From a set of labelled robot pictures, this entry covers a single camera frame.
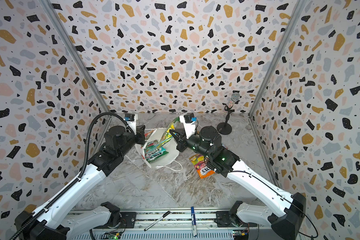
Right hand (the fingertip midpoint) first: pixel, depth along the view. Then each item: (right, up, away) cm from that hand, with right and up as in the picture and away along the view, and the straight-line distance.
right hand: (169, 128), depth 60 cm
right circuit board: (+33, -51, +12) cm, 62 cm away
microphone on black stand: (+36, +1, +52) cm, 63 cm away
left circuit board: (-28, -50, +10) cm, 58 cm away
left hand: (-14, +2, +12) cm, 18 cm away
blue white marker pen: (+10, -46, +13) cm, 49 cm away
